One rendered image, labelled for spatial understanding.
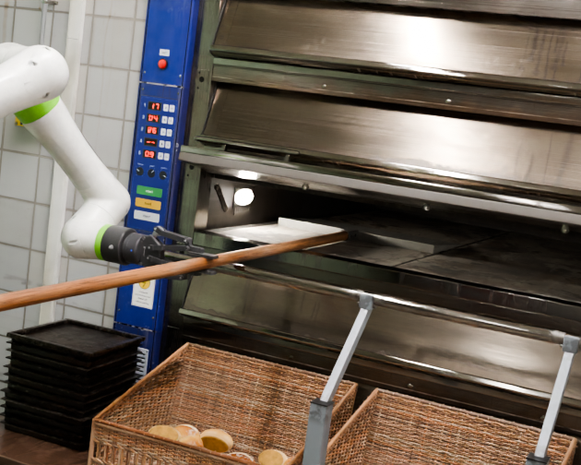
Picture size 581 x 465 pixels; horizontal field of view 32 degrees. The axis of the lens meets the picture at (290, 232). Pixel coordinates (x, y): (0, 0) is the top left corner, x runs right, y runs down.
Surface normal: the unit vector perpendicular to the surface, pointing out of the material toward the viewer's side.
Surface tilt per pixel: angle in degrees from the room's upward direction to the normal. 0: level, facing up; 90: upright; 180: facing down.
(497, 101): 90
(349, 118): 70
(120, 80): 90
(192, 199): 90
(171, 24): 90
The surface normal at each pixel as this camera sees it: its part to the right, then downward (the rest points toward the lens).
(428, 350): -0.35, -0.28
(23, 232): -0.42, 0.07
